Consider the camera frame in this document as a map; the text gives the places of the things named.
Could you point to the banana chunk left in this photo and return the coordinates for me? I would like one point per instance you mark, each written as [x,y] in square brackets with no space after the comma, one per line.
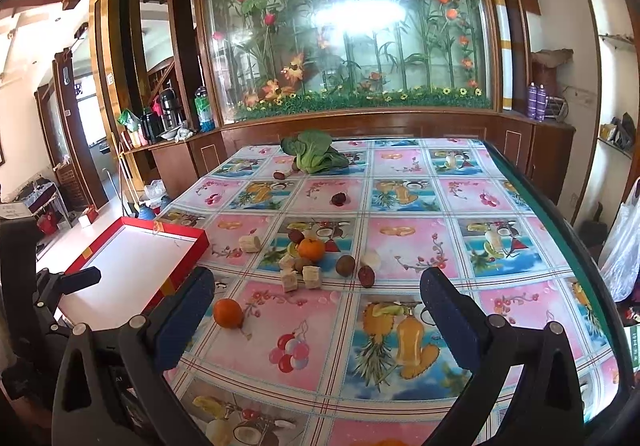
[250,244]

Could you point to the pale round chunk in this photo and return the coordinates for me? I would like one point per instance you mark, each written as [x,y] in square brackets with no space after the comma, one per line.
[371,258]

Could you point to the purple bottle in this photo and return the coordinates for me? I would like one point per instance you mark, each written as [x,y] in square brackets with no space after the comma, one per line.
[532,101]
[541,103]

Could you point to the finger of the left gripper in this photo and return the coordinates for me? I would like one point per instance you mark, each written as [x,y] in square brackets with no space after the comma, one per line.
[50,287]

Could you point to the floral fruit print tablecloth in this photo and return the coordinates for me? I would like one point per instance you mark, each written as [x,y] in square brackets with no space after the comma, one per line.
[346,365]

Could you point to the pale chunk behind pile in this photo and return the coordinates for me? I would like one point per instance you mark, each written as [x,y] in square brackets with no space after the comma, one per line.
[287,262]

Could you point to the orange tangerine in pile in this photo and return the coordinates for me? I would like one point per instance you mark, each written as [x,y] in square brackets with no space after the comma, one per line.
[311,249]

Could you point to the white plastic bag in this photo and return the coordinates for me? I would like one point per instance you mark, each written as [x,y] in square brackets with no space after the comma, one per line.
[619,259]

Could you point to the black thermos kettle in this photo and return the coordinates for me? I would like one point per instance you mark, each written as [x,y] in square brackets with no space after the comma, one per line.
[171,109]

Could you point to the orange tangerine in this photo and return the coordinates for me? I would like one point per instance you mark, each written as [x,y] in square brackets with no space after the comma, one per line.
[311,249]
[228,314]

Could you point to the small brown kiwi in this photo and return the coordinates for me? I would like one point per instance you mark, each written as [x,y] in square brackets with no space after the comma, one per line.
[301,263]

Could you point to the purple bottle left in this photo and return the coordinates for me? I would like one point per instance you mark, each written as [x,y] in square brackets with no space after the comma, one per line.
[532,101]

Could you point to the pale cube chunk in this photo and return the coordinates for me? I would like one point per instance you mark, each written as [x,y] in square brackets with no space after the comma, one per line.
[288,280]
[312,277]

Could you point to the red jujube date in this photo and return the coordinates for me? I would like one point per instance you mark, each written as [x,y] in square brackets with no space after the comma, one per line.
[366,276]

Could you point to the wooden low cabinet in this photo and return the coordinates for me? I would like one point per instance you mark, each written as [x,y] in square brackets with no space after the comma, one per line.
[540,150]

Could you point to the green bok choy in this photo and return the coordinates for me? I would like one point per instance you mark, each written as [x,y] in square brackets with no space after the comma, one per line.
[313,152]

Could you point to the dark red jujube upper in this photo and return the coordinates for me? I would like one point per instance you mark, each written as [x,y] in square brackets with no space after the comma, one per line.
[296,236]

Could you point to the purple bottle right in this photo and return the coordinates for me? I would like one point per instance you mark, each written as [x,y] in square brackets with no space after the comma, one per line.
[541,103]

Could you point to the dark red dried fruit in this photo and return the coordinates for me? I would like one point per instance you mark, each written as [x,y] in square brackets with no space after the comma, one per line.
[339,199]

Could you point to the green label water bottle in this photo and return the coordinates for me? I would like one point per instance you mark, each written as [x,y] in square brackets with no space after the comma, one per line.
[203,110]

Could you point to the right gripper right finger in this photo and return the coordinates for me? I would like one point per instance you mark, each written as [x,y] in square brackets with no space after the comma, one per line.
[546,407]

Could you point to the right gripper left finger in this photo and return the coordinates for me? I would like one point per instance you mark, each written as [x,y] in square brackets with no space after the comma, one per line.
[111,388]

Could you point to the brown kiwi fruit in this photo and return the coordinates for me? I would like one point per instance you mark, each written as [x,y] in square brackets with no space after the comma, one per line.
[345,265]

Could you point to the red white gift box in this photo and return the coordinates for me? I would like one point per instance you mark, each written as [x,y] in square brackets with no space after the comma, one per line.
[140,263]

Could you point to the floral glass partition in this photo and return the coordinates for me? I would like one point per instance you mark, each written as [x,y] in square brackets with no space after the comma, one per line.
[277,58]

